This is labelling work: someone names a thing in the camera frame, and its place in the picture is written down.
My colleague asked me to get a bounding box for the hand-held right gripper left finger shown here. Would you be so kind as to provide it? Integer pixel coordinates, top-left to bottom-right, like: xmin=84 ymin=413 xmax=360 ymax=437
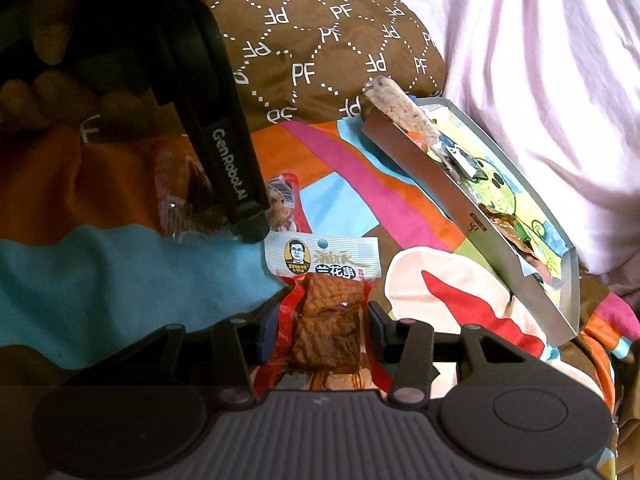
xmin=120 ymin=304 xmax=279 ymax=407

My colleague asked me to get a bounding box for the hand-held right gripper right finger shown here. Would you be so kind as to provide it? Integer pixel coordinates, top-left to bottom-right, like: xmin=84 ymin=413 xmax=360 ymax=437
xmin=368 ymin=304 xmax=534 ymax=407

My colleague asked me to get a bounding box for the white and red tofu packet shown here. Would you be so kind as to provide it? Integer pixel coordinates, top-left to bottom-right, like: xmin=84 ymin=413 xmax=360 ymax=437
xmin=252 ymin=232 xmax=399 ymax=397

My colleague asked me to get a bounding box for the red clear snack packet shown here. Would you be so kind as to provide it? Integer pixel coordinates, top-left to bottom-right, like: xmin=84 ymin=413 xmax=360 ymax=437
xmin=152 ymin=142 xmax=302 ymax=244

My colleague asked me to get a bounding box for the grey shallow cardboard box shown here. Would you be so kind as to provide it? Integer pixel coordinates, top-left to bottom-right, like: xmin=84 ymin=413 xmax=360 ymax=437
xmin=360 ymin=97 xmax=582 ymax=349

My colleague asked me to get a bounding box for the beige rice cracker packet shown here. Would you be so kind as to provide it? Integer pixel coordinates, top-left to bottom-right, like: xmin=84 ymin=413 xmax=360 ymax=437
xmin=362 ymin=76 xmax=444 ymax=149

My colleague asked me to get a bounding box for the small silver snack packet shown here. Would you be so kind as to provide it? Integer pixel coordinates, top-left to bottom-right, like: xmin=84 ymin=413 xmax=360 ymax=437
xmin=442 ymin=142 xmax=479 ymax=179

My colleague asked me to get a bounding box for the person's left hand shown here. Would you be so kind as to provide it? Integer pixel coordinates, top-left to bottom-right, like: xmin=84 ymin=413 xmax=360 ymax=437
xmin=0 ymin=10 xmax=162 ymax=132

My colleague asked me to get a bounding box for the colourful cartoon printed blanket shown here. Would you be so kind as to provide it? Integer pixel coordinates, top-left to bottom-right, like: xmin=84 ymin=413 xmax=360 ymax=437
xmin=0 ymin=110 xmax=640 ymax=480

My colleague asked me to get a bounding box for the crayon dinosaur drawing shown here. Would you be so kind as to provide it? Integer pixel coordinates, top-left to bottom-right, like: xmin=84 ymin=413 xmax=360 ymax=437
xmin=435 ymin=110 xmax=572 ymax=302

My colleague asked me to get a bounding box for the pink shirt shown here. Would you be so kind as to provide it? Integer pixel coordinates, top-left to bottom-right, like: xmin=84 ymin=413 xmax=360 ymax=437
xmin=365 ymin=0 xmax=640 ymax=287

